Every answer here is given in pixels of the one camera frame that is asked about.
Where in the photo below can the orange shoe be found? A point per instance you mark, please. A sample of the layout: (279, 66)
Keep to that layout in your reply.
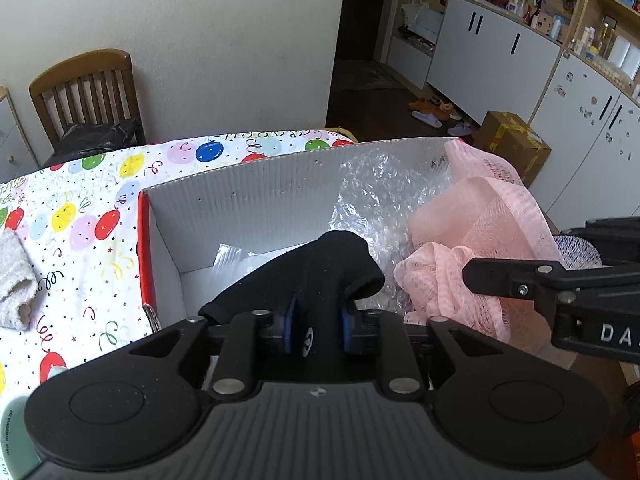
(421, 104)
(444, 107)

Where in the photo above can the pink mesh bath loofah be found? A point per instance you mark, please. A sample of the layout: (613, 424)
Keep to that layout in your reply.
(475, 210)

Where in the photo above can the lilac slipper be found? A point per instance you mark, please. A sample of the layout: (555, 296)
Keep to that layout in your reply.
(460, 129)
(427, 119)

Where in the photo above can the white terry towel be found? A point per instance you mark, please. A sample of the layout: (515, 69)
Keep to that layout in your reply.
(15, 280)

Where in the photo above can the wooden chair top rail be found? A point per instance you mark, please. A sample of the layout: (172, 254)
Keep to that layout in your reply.
(342, 132)

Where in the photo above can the clear bubble wrap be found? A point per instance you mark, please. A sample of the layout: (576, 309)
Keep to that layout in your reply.
(370, 200)

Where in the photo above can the pale green ceramic mug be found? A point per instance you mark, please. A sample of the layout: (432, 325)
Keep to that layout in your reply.
(15, 440)

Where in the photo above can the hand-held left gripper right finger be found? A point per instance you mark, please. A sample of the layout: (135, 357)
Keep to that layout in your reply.
(346, 331)

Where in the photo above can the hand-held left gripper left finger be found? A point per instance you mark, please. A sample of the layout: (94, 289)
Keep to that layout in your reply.
(290, 327)

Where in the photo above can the balloon print tablecloth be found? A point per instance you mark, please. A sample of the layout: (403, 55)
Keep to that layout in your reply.
(75, 260)

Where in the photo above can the brown cardboard box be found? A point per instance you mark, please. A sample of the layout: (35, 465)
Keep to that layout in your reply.
(505, 140)

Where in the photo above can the white cardboard box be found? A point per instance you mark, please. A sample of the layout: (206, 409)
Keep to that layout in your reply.
(240, 210)

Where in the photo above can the white foam mesh net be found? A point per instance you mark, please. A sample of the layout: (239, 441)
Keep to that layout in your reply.
(575, 255)

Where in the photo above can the black plastic bag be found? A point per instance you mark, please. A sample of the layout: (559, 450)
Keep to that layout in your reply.
(95, 135)

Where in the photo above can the wooden slat-back chair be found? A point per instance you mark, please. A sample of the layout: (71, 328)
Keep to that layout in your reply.
(85, 85)

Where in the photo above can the clear plastic sheet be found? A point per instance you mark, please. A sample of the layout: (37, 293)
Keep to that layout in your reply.
(235, 260)

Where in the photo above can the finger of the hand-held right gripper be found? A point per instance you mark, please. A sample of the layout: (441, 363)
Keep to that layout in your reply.
(500, 275)
(620, 240)

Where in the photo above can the low white shoe shelf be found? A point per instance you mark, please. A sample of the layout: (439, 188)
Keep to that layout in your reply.
(407, 55)

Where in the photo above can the wooden frame drawer cabinet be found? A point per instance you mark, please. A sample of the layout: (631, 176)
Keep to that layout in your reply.
(12, 145)

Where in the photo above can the black sock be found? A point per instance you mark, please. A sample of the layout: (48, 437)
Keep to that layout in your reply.
(330, 270)

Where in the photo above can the white tote bag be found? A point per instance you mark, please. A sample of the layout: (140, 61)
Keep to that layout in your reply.
(420, 15)

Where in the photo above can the white cabinet with stickers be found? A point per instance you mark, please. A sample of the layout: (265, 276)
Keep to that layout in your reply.
(575, 125)

